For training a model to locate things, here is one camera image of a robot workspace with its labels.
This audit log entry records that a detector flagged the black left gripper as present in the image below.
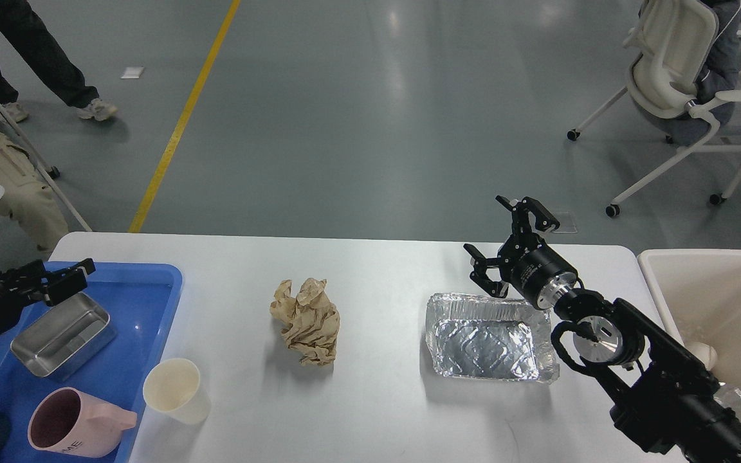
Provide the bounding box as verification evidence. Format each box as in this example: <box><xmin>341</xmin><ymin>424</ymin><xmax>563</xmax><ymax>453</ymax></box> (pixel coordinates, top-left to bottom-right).
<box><xmin>0</xmin><ymin>259</ymin><xmax>95</xmax><ymax>335</ymax></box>

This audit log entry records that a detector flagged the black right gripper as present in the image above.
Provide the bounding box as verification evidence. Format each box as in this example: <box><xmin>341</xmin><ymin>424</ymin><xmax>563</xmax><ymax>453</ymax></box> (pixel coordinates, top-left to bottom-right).
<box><xmin>462</xmin><ymin>195</ymin><xmax>578</xmax><ymax>311</ymax></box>

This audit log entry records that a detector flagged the small stainless steel tray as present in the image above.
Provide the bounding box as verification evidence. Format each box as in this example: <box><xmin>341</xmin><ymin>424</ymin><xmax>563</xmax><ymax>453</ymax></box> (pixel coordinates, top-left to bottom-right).
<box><xmin>10</xmin><ymin>292</ymin><xmax>117</xmax><ymax>382</ymax></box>

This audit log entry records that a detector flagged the pink mug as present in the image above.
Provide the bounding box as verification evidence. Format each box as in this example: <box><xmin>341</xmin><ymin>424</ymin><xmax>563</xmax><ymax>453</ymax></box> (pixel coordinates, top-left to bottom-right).
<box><xmin>27</xmin><ymin>387</ymin><xmax>138</xmax><ymax>458</ymax></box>

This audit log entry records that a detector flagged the brown paper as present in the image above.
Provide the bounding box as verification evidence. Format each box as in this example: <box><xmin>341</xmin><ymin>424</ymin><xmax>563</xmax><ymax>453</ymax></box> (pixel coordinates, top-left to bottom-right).
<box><xmin>270</xmin><ymin>278</ymin><xmax>340</xmax><ymax>366</ymax></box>

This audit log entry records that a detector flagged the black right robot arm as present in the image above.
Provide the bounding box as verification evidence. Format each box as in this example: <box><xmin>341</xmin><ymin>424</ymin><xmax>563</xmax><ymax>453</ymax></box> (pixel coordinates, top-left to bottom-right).
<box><xmin>464</xmin><ymin>195</ymin><xmax>741</xmax><ymax>462</ymax></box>

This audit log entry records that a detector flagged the aluminium foil container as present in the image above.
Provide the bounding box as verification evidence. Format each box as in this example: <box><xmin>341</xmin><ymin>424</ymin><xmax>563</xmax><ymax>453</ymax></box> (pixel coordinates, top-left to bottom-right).
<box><xmin>425</xmin><ymin>293</ymin><xmax>560</xmax><ymax>384</ymax></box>

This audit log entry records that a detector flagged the blue plastic tray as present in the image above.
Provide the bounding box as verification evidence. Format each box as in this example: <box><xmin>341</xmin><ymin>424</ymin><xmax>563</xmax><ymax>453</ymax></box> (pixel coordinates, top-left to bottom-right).
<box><xmin>0</xmin><ymin>262</ymin><xmax>183</xmax><ymax>462</ymax></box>

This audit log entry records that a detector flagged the white paper cup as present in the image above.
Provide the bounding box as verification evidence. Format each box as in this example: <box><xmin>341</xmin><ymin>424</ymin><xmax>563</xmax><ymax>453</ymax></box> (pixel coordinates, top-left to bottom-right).
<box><xmin>142</xmin><ymin>358</ymin><xmax>211</xmax><ymax>425</ymax></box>

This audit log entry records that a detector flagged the beige plastic bin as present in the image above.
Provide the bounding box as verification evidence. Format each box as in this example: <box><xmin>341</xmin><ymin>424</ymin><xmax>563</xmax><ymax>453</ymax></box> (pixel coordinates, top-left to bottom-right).
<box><xmin>638</xmin><ymin>249</ymin><xmax>741</xmax><ymax>389</ymax></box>

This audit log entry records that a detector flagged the white office chair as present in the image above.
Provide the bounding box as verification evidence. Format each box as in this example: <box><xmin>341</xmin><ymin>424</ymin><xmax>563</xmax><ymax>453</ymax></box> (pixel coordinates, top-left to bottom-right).
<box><xmin>567</xmin><ymin>1</ymin><xmax>741</xmax><ymax>217</ymax></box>

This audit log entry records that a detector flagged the person in dark trousers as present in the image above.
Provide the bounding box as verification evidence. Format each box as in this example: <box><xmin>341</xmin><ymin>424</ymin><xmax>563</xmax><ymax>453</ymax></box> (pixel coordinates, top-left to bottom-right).
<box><xmin>0</xmin><ymin>1</ymin><xmax>118</xmax><ymax>122</ymax></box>

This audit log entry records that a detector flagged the seated person in jeans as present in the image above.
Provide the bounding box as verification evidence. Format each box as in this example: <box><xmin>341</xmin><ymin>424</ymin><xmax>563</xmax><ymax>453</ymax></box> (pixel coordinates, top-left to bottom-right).
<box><xmin>666</xmin><ymin>0</ymin><xmax>741</xmax><ymax>145</ymax></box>

